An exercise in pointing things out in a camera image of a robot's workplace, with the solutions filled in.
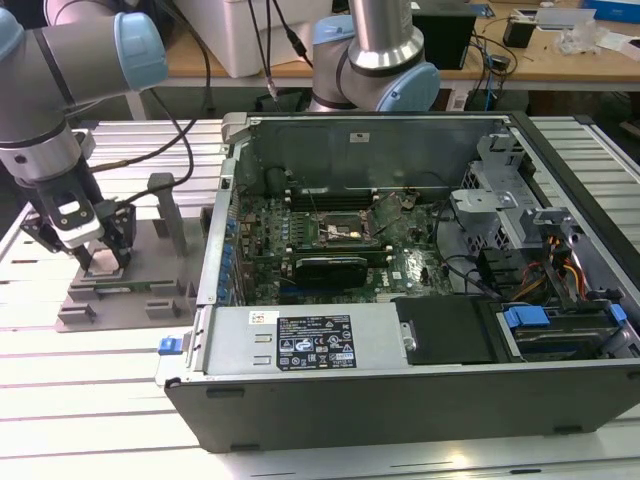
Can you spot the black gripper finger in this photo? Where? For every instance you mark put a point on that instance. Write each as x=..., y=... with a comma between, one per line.
x=122, y=230
x=37, y=232

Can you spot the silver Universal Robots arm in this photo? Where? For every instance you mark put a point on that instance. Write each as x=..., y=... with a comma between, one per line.
x=75, y=60

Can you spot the CPU socket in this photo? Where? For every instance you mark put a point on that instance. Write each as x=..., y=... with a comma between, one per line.
x=340, y=230

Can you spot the grey plastic parts rack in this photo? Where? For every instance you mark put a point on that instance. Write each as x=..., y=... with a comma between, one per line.
x=150, y=260

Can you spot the green RAM stick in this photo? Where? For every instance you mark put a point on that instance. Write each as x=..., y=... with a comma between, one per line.
x=125, y=287

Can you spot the blue case latch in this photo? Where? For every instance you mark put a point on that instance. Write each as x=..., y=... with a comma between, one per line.
x=168, y=346

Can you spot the silver power supply with label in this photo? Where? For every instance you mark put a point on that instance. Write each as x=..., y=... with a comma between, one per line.
x=230, y=345

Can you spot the black cylinder board component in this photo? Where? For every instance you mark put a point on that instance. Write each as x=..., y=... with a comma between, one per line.
x=275, y=181

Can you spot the black RAM slot row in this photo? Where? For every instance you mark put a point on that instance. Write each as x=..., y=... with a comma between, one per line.
x=320, y=200
x=340, y=252

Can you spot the black graphics card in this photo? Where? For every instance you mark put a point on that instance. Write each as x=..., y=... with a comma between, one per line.
x=330, y=272

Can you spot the white printer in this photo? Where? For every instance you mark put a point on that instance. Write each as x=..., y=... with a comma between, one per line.
x=240, y=40

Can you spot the green motherboard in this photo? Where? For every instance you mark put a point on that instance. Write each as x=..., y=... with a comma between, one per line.
x=410, y=265

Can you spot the open grey PC case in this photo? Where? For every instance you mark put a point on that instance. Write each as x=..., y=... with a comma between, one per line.
x=400, y=415

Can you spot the black drive bay cover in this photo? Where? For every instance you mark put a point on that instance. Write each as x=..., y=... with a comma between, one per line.
x=445, y=330

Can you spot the metal drive cage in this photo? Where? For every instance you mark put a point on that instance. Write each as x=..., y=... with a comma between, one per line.
x=492, y=215

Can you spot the black plastic connector block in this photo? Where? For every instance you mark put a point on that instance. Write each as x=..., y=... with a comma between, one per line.
x=500, y=270

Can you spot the hard disk in blue carrier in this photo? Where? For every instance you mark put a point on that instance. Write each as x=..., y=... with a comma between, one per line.
x=525, y=317

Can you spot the small black speaker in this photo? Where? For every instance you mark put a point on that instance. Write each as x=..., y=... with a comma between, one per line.
x=517, y=32

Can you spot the wooden desk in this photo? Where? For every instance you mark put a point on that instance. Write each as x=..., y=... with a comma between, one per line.
x=550, y=67

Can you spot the pale grey flat box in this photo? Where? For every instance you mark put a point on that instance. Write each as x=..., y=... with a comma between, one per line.
x=565, y=19

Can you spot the clear plastic bags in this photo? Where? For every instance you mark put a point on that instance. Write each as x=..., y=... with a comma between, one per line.
x=580, y=40

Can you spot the blue cardboard box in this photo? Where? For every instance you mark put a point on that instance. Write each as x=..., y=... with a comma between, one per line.
x=615, y=10

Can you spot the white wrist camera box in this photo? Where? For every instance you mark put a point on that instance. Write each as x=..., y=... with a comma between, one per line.
x=82, y=232

